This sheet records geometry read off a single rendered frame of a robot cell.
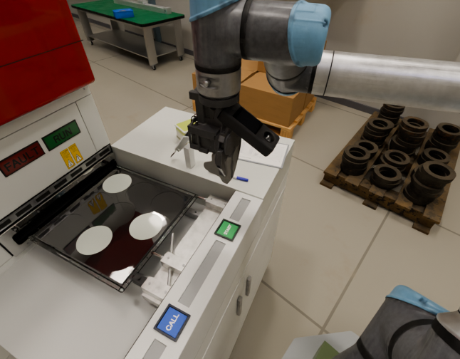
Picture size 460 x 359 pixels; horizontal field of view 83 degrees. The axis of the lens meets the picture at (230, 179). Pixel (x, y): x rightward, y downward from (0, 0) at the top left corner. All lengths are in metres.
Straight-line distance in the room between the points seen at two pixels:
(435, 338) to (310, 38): 0.40
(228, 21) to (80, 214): 0.76
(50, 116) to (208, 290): 0.67
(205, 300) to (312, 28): 0.55
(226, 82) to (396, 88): 0.27
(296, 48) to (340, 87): 0.15
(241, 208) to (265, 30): 0.52
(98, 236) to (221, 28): 0.68
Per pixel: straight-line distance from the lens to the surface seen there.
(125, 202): 0.94
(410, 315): 0.54
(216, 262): 0.68
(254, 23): 0.39
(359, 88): 0.51
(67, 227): 0.95
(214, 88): 0.43
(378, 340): 0.57
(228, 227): 0.73
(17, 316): 0.96
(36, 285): 0.98
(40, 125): 0.93
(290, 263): 1.82
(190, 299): 0.65
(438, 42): 3.31
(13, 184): 0.94
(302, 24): 0.38
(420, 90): 0.52
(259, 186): 0.84
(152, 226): 0.85
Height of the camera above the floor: 1.55
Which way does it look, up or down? 43 degrees down
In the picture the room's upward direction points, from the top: straight up
